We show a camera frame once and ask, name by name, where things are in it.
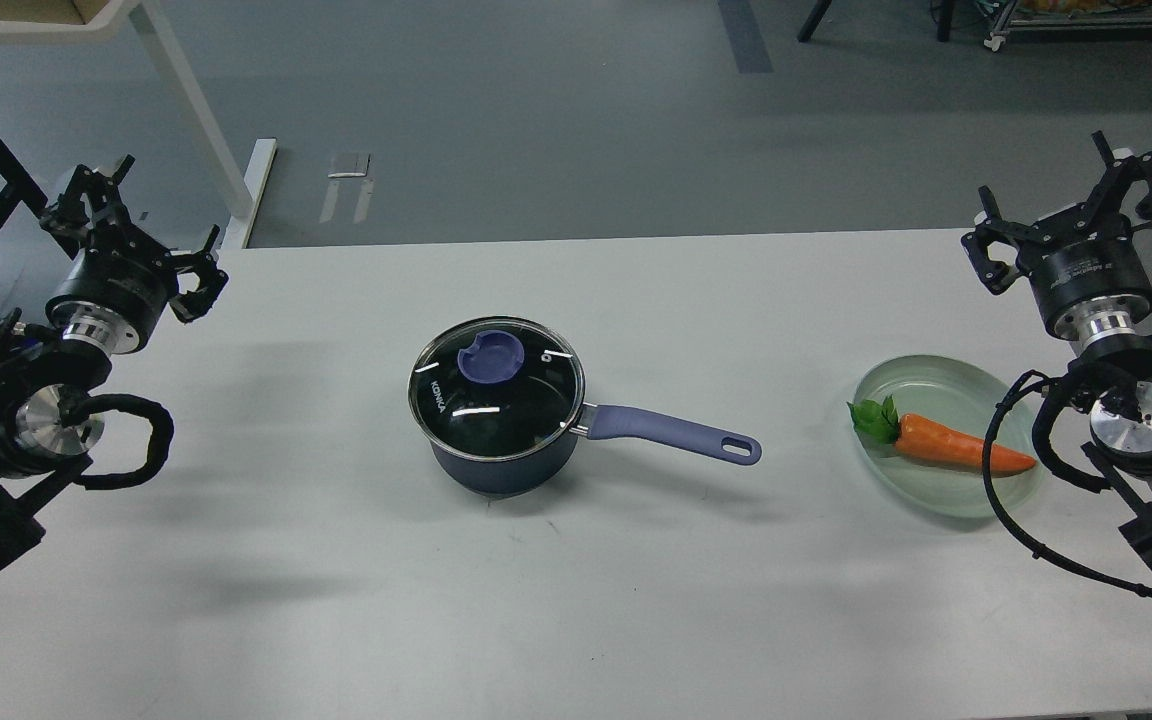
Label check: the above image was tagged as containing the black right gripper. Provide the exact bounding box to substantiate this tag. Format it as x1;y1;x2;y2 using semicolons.
961;129;1152;338

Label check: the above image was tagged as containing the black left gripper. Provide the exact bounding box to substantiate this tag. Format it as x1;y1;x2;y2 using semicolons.
38;156;229;355

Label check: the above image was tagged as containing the glass pot lid blue knob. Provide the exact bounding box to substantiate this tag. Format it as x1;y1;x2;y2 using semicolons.
407;316;586;460

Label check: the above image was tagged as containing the blue saucepan with handle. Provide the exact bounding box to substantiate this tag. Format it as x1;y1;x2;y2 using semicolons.
408;316;763;497

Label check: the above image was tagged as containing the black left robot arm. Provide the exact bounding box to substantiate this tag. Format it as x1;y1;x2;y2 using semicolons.
0;156;229;571

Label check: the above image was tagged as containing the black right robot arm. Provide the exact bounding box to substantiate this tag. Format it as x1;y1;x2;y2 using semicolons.
961;131;1152;600

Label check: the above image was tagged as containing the light green plate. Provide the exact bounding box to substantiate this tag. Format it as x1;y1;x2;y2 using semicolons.
847;354;1043;520

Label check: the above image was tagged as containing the orange toy carrot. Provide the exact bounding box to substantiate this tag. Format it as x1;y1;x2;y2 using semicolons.
847;395;1037;477

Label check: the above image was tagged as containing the metal cart with casters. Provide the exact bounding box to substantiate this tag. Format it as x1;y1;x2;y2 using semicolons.
977;1;1152;53

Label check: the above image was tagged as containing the white table frame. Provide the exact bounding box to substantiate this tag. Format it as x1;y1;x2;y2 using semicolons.
0;1;279;249

